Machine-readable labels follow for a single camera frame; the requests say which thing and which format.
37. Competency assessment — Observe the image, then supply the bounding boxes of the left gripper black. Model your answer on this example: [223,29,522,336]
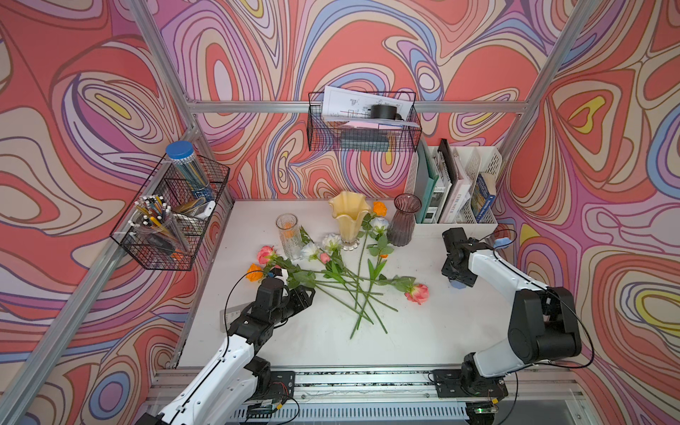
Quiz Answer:
[267,284,315,327]

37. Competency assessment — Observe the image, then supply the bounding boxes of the white rose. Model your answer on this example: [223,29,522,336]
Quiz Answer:
[299,241,373,325]
[354,214,393,329]
[322,234,394,338]

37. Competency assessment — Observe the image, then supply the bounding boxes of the orange rose tall stem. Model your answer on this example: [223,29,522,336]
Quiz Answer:
[350,200,397,339]

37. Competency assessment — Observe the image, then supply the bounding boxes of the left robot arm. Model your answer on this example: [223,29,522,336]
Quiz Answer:
[136,273,315,424]

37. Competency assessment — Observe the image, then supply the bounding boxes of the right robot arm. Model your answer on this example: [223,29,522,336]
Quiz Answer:
[442,228,582,384]

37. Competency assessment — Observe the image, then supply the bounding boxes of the pink rose right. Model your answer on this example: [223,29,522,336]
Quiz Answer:
[314,271,430,305]

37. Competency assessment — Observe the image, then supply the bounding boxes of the pink rose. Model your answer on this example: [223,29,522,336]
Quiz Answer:
[314,271,430,305]
[258,245,317,289]

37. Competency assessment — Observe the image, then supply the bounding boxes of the pink book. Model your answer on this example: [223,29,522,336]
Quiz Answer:
[439,155,473,224]

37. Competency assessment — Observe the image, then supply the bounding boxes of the pink rose left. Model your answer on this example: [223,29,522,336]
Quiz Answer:
[258,245,317,289]

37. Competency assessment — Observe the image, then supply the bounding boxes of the purple ribbed glass vase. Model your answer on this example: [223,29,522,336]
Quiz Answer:
[387,193,421,247]

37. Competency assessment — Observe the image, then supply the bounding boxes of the blue treehouse book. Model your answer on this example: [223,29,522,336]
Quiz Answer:
[470,173,497,222]

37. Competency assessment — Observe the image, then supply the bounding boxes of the clear glass vase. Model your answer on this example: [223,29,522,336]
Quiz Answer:
[276,212,304,260]

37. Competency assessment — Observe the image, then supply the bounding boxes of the white plastic book organizer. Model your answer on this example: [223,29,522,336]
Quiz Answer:
[406,143,503,236]

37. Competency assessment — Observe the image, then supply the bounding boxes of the teal green folder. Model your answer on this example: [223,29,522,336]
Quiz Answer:
[414,139,439,223]

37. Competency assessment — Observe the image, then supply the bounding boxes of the black white magazine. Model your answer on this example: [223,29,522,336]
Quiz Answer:
[424,152,452,224]

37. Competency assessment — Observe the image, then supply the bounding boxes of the yellow ruffled vase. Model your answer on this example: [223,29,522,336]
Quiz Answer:
[329,191,371,251]

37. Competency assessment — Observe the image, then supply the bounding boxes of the cup of pencils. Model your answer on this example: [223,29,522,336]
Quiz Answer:
[129,195,189,255]

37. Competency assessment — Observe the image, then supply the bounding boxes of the black tape roll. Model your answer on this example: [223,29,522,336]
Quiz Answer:
[369,104,402,120]

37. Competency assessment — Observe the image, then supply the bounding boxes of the blue lid pencil jar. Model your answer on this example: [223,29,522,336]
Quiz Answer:
[166,141,214,202]

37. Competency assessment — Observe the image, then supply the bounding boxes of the white papers in basket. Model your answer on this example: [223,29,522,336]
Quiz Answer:
[322,86,420,129]

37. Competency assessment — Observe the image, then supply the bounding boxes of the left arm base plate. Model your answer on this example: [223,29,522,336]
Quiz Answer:
[248,370,296,402]

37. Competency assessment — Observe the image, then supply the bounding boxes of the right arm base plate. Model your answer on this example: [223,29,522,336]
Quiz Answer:
[431,367,508,400]

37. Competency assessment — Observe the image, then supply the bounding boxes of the black wire basket left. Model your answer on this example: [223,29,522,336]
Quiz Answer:
[110,156,230,271]

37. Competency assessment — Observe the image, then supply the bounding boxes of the black wire basket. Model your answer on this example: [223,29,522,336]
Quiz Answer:
[110,156,230,271]
[306,90,423,152]

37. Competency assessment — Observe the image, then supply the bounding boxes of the black wire basket back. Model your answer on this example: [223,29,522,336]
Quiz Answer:
[306,90,423,152]

